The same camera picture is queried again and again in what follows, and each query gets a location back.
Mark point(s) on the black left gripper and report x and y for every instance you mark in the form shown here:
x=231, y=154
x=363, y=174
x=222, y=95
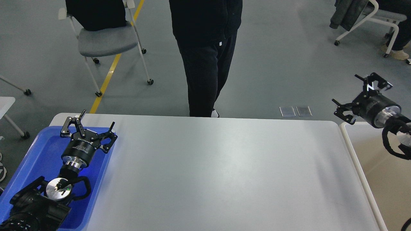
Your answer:
x=81, y=148

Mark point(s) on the beige waste bin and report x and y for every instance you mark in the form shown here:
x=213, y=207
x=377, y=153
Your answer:
x=385, y=176

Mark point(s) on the seated person legs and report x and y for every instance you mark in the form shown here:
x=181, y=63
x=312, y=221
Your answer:
x=404, y=33

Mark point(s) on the grey seat white chair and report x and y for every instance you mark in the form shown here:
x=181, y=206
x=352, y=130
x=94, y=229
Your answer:
x=107, y=42

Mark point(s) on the left clear floor plate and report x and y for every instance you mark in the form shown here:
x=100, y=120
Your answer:
x=287, y=111

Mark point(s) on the blue plastic tray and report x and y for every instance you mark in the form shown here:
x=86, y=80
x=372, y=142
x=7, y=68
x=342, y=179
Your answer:
x=44, y=159

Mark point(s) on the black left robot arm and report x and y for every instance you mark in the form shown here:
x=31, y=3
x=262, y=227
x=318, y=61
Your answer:
x=56, y=185

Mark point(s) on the black jacket on chair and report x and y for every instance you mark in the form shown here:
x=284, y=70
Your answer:
x=95, y=15

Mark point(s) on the clear floor plate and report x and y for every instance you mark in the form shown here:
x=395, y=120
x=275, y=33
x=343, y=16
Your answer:
x=287, y=111
x=304, y=111

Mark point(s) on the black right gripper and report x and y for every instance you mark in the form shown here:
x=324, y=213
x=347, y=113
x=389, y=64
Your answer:
x=376, y=109

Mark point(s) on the white chair with grey jacket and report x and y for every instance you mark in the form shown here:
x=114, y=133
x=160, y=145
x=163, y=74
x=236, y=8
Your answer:
x=350, y=14

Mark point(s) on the right clear floor plate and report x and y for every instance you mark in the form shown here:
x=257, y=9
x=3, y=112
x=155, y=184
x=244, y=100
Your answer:
x=304, y=111

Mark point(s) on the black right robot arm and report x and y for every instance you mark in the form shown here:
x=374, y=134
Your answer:
x=396, y=140

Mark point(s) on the grey side table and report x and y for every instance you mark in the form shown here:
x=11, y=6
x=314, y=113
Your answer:
x=7, y=102

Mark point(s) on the person in black clothes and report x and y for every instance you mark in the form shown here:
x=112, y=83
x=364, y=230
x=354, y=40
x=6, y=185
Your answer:
x=205, y=32

